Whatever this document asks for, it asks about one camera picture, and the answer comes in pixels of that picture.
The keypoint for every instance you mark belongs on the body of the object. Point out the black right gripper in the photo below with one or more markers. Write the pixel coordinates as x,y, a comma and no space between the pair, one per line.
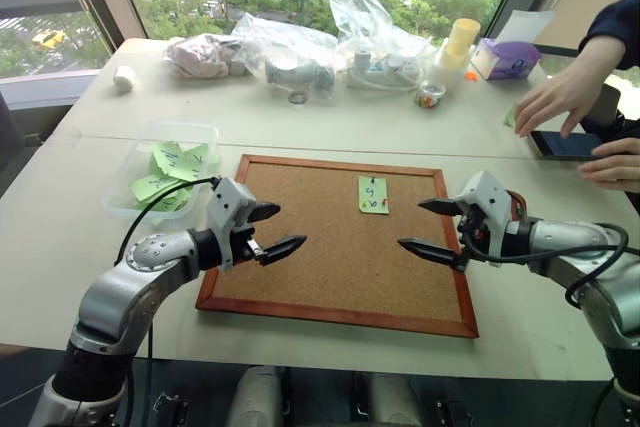
475,234

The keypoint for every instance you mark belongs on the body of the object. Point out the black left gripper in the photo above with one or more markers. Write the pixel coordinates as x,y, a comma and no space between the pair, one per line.
243,242

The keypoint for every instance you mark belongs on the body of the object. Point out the person's right forearm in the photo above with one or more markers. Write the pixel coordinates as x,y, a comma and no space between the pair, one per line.
605,54

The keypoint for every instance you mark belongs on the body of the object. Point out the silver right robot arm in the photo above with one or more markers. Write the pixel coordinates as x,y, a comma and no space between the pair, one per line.
595,267

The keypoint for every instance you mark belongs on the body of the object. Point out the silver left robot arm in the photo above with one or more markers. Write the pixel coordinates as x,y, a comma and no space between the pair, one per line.
130,287

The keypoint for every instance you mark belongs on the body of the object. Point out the wood-framed cork board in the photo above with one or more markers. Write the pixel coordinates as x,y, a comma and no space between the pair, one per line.
340,257

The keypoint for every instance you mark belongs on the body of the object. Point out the green sticky note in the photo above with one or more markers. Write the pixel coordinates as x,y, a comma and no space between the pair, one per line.
372,192

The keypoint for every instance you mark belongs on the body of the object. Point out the loose green paper note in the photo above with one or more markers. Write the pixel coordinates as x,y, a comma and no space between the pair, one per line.
172,201
150,188
165,159

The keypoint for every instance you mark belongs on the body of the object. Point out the green note under hand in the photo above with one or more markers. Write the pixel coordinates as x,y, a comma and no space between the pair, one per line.
510,118

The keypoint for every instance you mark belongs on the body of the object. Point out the person's right hand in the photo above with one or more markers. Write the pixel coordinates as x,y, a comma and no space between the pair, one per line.
560,94

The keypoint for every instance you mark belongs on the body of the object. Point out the person's left hand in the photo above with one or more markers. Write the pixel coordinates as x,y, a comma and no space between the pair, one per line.
615,167

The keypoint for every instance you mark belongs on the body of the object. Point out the green sticky notes pile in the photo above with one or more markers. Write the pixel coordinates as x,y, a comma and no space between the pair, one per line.
195,162

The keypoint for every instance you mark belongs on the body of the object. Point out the clear plastic container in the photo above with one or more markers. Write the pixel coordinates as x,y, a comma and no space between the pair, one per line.
125,192

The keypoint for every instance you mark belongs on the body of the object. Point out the white plastic cup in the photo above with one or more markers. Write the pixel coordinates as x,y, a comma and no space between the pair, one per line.
447,74

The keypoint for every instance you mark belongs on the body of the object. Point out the black smartphone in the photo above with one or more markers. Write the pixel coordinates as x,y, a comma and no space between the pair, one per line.
565,144

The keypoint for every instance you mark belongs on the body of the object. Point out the small orange piece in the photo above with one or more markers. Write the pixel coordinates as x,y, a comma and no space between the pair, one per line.
470,76

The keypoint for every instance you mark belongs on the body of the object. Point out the plastic bag with grey item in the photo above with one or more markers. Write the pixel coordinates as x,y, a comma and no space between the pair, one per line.
295,69

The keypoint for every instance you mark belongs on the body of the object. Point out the grey rounded robot shape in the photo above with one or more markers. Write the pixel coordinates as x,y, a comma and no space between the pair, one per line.
257,397
392,402

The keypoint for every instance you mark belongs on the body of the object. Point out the plastic bag with power strip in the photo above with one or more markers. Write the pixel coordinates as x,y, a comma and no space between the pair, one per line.
375,57

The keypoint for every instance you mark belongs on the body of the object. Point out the purple tissue pack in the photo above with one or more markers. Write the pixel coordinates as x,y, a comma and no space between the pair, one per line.
507,59

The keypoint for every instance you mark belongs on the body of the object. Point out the stacked yellow plastic cups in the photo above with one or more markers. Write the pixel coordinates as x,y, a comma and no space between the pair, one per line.
460,44

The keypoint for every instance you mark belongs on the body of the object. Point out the bagged pink cloth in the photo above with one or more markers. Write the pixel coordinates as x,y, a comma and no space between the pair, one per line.
200,57

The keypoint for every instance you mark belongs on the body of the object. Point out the dark chair back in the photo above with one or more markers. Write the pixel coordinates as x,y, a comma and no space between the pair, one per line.
607,107

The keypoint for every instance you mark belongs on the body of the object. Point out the small white roll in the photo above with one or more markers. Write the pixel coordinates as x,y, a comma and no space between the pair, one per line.
123,78

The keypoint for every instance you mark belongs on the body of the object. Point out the yellow car outside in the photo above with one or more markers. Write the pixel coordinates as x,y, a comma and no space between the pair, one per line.
49,39

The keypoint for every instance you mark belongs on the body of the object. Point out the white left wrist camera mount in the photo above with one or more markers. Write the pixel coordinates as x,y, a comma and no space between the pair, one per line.
227,202

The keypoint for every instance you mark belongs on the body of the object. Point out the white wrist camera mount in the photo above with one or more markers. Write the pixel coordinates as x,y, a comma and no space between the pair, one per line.
227,202
487,194

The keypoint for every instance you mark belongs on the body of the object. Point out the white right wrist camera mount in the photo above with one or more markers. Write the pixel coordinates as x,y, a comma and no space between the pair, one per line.
487,194

